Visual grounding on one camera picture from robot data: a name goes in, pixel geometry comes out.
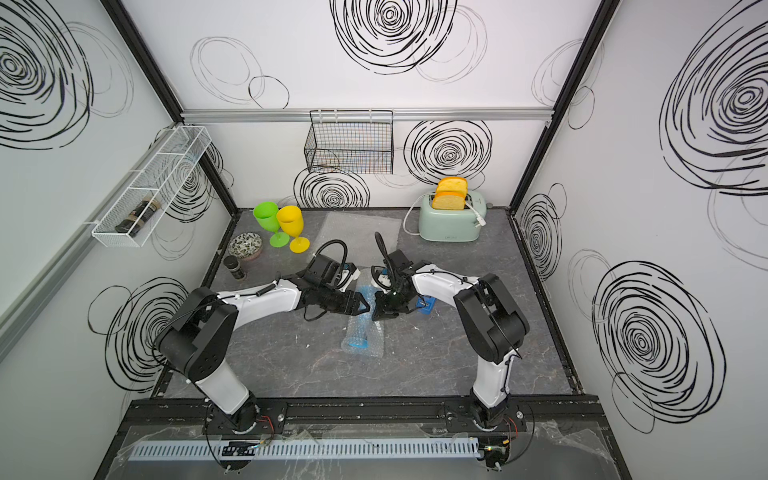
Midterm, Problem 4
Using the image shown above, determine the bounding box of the white toaster cable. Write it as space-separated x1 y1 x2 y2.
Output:
402 193 434 237

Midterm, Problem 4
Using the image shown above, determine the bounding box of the back toast slice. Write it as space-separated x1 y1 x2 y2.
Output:
435 176 469 197

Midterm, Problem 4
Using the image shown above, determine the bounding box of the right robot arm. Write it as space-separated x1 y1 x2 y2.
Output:
371 250 530 430

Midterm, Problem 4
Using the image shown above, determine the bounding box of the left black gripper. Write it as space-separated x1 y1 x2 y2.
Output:
318 286 372 316

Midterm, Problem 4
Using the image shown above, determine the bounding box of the blue tape dispenser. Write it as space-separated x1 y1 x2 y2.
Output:
416 296 436 315

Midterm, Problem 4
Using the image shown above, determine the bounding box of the toast slice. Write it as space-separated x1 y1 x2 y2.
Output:
431 192 466 211
435 176 469 197

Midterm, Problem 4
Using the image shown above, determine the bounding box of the green plastic wine glass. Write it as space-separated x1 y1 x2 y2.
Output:
253 201 290 248

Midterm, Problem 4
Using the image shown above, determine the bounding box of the blue plastic wine glass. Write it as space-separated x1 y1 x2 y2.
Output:
344 293 379 352

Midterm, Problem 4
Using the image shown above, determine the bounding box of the yellow plastic wine glass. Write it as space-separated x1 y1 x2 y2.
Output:
277 205 310 254

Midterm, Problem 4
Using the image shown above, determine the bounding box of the front toast slice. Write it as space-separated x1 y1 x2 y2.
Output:
431 192 466 211

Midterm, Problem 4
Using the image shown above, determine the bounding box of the mint green toaster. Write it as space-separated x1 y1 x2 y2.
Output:
418 190 487 243

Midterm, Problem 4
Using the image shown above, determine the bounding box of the white slotted cable duct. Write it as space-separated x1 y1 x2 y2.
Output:
128 438 481 462

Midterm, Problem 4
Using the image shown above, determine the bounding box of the black wire basket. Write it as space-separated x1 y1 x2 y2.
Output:
304 109 395 174

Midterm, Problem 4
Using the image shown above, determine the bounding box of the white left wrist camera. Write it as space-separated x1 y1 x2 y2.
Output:
339 265 360 291

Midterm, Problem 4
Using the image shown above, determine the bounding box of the dark bottle in shelf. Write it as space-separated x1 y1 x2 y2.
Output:
114 199 161 237

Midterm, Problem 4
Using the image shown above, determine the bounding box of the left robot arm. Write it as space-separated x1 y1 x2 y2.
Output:
154 255 371 419

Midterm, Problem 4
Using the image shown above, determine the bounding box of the white wire shelf basket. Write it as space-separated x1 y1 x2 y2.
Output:
91 125 212 248

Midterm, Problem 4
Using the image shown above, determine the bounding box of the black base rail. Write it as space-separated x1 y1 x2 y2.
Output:
120 395 604 435

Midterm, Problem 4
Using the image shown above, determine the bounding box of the patterned small bowl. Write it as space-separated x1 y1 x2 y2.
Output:
228 232 263 261

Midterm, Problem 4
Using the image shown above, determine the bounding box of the dark spice bottle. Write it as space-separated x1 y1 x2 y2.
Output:
222 255 247 281

